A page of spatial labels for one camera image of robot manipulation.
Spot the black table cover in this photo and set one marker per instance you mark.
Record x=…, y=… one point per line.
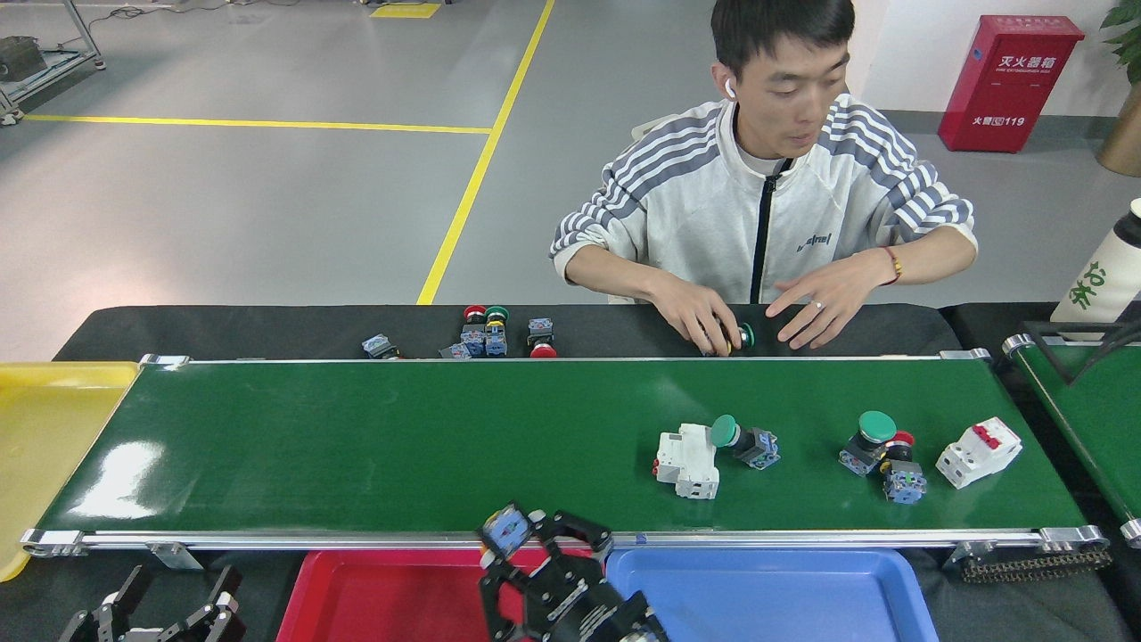
x=223, y=334

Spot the blue block push button switch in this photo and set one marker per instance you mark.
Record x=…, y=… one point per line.
x=504, y=530

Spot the gold plant pot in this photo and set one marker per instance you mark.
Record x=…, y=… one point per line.
x=1125, y=134

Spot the person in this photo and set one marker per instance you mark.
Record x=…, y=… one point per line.
x=695, y=205

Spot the red plastic tray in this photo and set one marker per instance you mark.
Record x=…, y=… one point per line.
x=374, y=606

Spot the blue plastic tray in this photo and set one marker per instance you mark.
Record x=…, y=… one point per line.
x=784, y=597

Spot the green potted plant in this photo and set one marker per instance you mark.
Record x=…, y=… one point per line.
x=1128, y=27

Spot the person's right forearm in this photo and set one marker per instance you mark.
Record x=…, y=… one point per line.
x=624, y=278

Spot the black metal bracket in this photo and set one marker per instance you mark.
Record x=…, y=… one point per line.
x=1092, y=366

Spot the white bottle black lid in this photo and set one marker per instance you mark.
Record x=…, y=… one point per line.
x=1105, y=276

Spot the green conveyor belt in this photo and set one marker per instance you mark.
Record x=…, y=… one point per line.
x=1096, y=428
x=401, y=446

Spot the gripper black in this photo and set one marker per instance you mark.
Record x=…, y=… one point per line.
x=611, y=620

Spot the silver metal rack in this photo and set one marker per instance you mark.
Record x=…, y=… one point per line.
x=36, y=76

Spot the person's left forearm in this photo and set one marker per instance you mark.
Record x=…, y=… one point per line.
x=918, y=260

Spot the person's left hand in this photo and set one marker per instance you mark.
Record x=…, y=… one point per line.
x=833, y=294

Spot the red fire extinguisher cabinet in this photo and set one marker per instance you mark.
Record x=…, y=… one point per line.
x=1007, y=89

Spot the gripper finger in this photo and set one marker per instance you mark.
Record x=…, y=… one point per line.
x=218, y=620
x=89, y=624

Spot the yellow plastic tray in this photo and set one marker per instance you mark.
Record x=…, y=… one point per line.
x=45, y=446

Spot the green mushroom button switch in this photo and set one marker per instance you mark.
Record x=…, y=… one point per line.
x=747, y=336
x=724, y=432
x=877, y=426

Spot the person's right hand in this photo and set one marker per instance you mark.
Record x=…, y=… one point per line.
x=695, y=312

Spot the white circuit breaker red toggle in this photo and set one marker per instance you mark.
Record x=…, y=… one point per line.
x=972, y=459
x=691, y=464

